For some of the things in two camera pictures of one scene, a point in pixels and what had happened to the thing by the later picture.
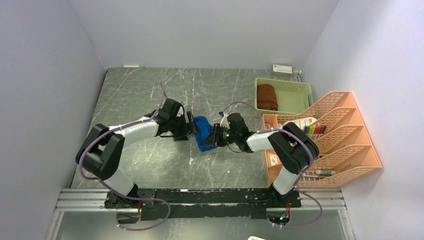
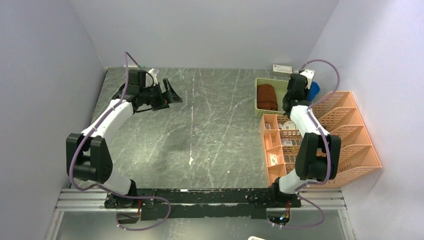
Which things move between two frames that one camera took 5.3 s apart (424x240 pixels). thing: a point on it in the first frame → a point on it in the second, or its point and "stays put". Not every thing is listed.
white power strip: (282, 68) stays put
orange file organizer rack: (346, 151) stays put
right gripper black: (214, 138) → (305, 96)
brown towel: (266, 98) stays put
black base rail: (183, 203) stays put
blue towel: (204, 128) → (314, 89)
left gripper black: (188, 128) → (171, 96)
